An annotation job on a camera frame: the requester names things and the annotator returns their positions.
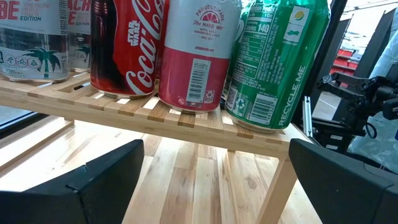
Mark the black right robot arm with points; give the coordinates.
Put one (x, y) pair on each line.
(360, 99)

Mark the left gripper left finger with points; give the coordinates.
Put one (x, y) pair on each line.
(93, 193)

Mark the silver aluminium bracket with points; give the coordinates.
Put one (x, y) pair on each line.
(307, 116)

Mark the black aluminium rig frame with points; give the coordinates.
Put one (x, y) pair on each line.
(326, 62)

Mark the red storage bins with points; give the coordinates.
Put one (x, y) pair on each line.
(343, 60)

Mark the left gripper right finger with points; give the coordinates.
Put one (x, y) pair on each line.
(348, 193)

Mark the tall white Celsius can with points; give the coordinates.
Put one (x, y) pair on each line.
(80, 37)
(31, 40)

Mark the wooden slatted shelf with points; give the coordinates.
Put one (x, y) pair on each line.
(174, 119)

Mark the white red Spindrift can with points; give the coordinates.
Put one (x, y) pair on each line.
(199, 56)

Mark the green Sprite can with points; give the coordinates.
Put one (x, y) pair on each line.
(276, 68)
(234, 62)

